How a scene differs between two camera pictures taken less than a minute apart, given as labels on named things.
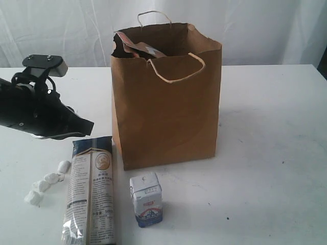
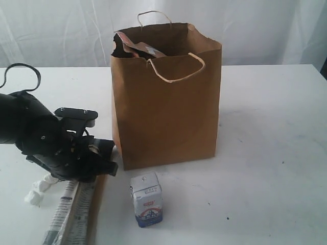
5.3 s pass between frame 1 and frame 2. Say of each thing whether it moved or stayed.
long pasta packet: moved
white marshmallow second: stayed
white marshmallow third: stayed
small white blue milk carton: stayed
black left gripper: moved
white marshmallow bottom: stayed
